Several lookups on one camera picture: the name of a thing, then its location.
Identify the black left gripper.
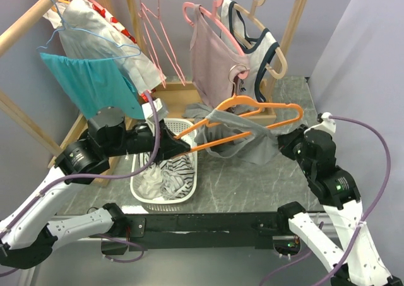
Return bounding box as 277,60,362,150
104,116,191,164

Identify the black white striped tank top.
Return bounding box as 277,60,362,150
163,155,195,200

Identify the grey tank top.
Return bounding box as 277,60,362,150
183,103,278,165

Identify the orange plastic hanger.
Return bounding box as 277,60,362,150
174,92,304,153

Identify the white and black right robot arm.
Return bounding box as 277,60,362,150
276,125,403,285

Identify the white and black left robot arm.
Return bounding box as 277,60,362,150
1,107,191,269

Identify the mauve tank top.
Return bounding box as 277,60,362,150
190,4,249,107

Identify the white navy trimmed tank top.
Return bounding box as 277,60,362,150
220,0,279,102

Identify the beige wooden hanger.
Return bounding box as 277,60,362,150
233,0,289,80

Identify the thick pink plastic hanger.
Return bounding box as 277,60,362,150
182,0,248,79

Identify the white perforated plastic basket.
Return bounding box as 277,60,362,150
129,117,199,204

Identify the wooden back clothes rack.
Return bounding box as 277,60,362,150
126,0,307,118

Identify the wooden clothes rack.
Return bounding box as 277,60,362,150
0,0,149,188
126,0,307,118

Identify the teal garment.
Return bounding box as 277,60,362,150
40,52,144,119

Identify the wooden left clothes rack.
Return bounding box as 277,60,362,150
0,0,149,188

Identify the white red patterned garment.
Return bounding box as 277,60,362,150
42,0,158,94

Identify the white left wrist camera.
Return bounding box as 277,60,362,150
141,92,169,124

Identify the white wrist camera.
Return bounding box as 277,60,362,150
310,112,336,136
141,92,169,124

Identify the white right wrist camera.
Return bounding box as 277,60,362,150
310,112,336,136

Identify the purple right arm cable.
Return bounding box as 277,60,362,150
258,115,392,286

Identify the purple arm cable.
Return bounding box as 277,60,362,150
0,92,162,276
258,115,392,286

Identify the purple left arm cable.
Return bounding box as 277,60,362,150
0,92,162,276

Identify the blue wire hanger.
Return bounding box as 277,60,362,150
36,0,141,59

